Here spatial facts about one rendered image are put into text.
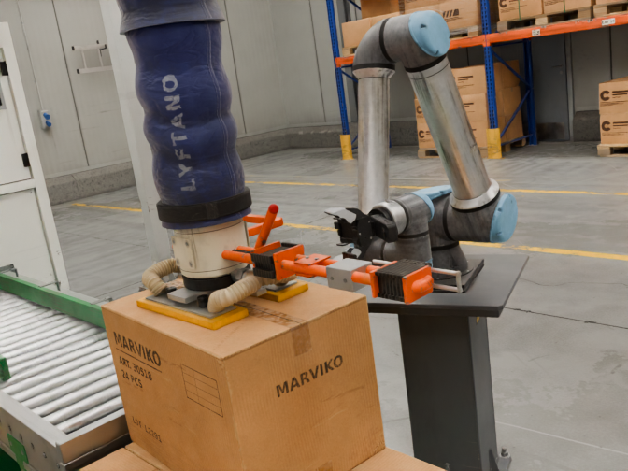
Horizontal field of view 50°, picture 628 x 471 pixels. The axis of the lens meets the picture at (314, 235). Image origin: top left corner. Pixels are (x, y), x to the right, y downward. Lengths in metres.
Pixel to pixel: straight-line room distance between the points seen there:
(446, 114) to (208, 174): 0.69
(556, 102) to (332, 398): 9.09
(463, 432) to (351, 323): 0.91
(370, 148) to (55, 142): 9.79
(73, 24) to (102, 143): 1.89
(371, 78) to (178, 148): 0.60
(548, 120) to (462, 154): 8.57
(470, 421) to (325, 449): 0.84
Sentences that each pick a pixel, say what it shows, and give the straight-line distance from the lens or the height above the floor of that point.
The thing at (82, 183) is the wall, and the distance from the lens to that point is 11.44.
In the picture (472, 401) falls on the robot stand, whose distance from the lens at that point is 2.30.
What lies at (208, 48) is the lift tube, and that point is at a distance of 1.57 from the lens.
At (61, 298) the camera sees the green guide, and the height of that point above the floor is 0.63.
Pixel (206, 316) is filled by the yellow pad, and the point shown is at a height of 0.97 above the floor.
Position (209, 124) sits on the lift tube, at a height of 1.38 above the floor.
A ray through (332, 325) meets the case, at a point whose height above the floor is 0.91.
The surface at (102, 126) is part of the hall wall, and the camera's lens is 11.78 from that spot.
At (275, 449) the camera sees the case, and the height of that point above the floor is 0.70.
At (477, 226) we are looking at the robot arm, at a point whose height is 0.95.
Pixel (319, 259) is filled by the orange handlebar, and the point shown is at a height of 1.09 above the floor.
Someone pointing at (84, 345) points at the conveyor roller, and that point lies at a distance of 2.88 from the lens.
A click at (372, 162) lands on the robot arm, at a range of 1.85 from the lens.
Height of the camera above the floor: 1.46
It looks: 14 degrees down
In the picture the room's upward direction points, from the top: 8 degrees counter-clockwise
